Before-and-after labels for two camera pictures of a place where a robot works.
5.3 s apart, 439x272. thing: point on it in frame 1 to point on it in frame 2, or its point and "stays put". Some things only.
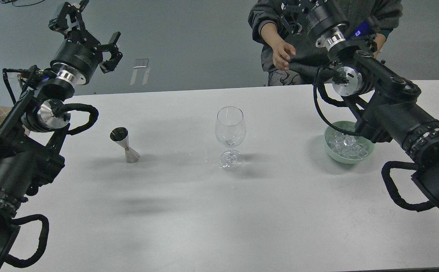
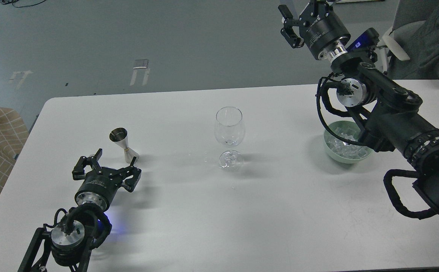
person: x=280 y=46 to x=433 y=45
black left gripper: x=77 y=58 to x=99 y=185
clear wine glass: x=230 y=131 stays put
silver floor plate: x=141 y=62 stays put
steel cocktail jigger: x=120 y=135 stays put
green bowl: x=346 y=149 stays put
